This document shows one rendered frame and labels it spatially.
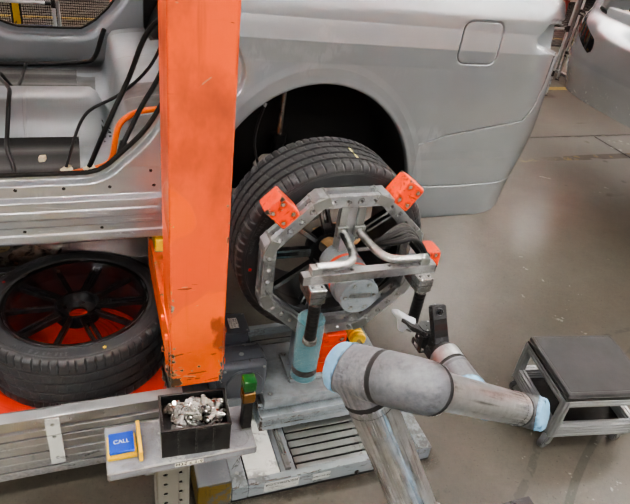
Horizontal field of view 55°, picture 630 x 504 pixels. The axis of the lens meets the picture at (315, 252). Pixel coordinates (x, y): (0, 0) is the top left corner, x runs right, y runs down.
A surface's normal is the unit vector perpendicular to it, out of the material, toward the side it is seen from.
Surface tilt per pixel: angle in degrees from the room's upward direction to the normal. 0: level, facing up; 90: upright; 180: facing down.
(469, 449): 0
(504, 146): 90
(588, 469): 0
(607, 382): 0
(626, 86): 89
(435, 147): 90
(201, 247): 90
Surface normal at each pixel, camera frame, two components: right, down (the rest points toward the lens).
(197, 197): 0.32, 0.56
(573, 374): 0.12, -0.83
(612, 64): -0.95, 0.00
